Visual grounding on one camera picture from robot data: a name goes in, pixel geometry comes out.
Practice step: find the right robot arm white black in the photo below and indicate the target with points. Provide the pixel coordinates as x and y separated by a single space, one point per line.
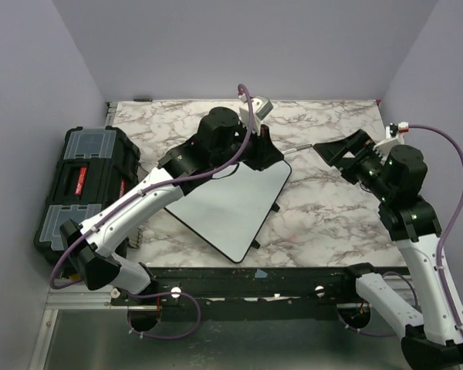
431 334

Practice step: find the black front mounting rail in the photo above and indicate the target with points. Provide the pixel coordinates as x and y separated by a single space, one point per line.
252 294

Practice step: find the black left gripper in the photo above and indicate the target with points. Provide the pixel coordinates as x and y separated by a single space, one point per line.
266 153

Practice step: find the red capped whiteboard marker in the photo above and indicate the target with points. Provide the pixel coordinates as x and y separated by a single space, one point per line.
297 149

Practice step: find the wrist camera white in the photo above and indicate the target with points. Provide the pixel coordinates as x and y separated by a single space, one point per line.
394 136
261 107

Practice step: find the white whiteboard black frame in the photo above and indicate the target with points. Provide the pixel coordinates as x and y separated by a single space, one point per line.
228 212

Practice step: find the aluminium frame rail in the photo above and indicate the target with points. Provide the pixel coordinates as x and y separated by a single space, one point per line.
74 298

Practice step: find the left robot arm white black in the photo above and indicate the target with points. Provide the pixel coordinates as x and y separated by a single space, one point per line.
224 138

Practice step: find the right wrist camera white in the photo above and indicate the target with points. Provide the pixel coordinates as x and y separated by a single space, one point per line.
394 136

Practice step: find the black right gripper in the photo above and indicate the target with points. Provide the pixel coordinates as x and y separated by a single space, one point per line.
334 151

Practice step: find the black plastic toolbox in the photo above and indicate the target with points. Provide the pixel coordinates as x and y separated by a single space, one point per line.
96 167

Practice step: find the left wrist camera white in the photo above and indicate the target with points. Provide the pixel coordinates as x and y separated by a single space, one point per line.
261 107

